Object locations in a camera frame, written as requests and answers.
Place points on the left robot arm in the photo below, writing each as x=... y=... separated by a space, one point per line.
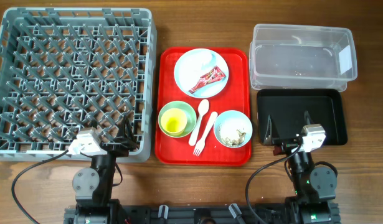
x=93 y=185

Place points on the white napkin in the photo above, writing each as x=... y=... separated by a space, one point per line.
x=205 y=59

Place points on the black tray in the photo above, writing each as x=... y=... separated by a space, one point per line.
x=286 y=108

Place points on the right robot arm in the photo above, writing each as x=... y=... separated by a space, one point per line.
x=314 y=182

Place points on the green bowl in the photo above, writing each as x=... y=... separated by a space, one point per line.
x=188 y=109

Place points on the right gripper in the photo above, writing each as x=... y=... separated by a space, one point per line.
x=286 y=144

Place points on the light blue bowl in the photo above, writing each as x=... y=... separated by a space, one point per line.
x=234 y=119

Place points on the light blue plate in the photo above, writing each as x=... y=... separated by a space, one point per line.
x=186 y=74

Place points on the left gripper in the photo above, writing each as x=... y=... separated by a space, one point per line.
x=127 y=142

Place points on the grey dishwasher rack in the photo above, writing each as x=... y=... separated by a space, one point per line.
x=62 y=69

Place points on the red snack wrapper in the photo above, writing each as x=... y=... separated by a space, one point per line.
x=214 y=75

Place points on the rice and peanut shell waste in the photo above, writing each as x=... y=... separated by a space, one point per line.
x=231 y=137

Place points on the clear plastic bin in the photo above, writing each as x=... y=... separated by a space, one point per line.
x=297 y=56

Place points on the white plastic spoon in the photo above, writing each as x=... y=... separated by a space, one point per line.
x=202 y=110

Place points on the red plastic tray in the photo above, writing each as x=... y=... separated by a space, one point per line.
x=234 y=96

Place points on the white plastic fork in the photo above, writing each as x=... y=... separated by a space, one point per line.
x=201 y=143

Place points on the yellow cup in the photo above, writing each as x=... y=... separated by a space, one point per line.
x=174 y=121

